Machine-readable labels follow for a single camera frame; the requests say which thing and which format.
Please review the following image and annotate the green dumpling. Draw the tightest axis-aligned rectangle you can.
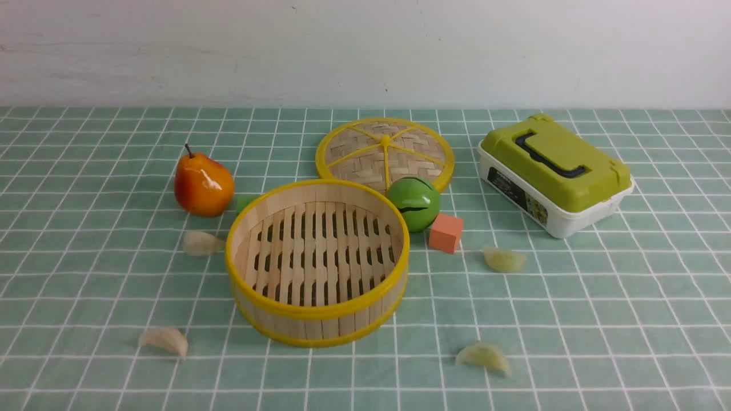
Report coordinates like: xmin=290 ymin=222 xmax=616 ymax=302
xmin=483 ymin=247 xmax=527 ymax=273
xmin=455 ymin=341 xmax=512 ymax=377

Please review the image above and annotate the green checkered tablecloth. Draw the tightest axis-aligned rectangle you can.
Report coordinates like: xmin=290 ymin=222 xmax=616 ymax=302
xmin=1 ymin=106 xmax=730 ymax=410

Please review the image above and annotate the woven bamboo steamer lid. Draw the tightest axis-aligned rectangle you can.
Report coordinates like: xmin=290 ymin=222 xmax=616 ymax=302
xmin=314 ymin=118 xmax=455 ymax=194

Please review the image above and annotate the green toy ball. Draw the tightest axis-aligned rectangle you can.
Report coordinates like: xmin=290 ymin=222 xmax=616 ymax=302
xmin=385 ymin=175 xmax=440 ymax=232

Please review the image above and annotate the orange foam cube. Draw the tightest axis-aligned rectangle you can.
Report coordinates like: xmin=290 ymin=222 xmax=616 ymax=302
xmin=428 ymin=213 xmax=464 ymax=255

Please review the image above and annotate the bamboo steamer tray yellow rim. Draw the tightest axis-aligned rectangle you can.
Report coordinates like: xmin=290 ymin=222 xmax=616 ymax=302
xmin=225 ymin=179 xmax=411 ymax=348

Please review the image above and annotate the green lidded white lunch box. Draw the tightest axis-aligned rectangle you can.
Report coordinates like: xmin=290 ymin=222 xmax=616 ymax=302
xmin=477 ymin=114 xmax=635 ymax=239

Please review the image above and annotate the orange red toy pear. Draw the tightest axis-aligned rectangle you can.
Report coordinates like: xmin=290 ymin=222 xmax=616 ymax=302
xmin=173 ymin=143 xmax=235 ymax=217

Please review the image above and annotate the white dumpling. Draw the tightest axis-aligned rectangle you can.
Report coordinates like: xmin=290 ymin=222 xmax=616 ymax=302
xmin=181 ymin=231 xmax=226 ymax=256
xmin=138 ymin=327 xmax=190 ymax=358

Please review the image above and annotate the small green cube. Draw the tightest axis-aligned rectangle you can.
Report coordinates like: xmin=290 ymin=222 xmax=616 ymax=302
xmin=235 ymin=194 xmax=259 ymax=214

